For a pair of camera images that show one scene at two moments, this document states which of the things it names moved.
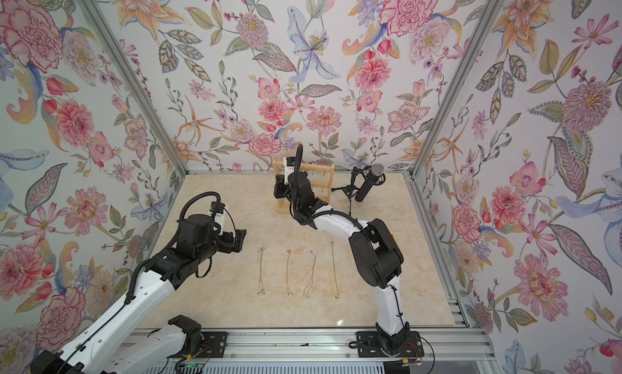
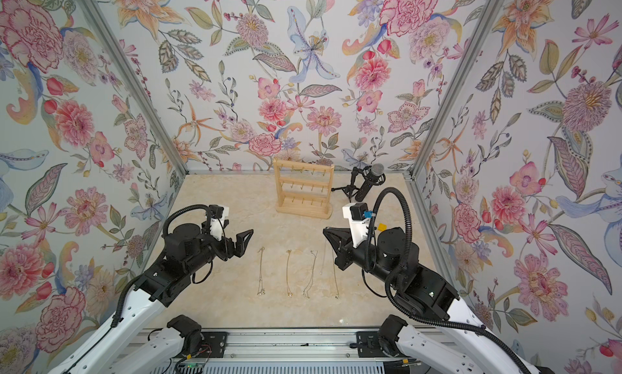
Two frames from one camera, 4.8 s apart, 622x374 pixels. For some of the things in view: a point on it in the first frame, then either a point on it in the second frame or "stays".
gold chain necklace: (289, 292) stays
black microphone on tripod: (372, 174) stays
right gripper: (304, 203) to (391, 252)
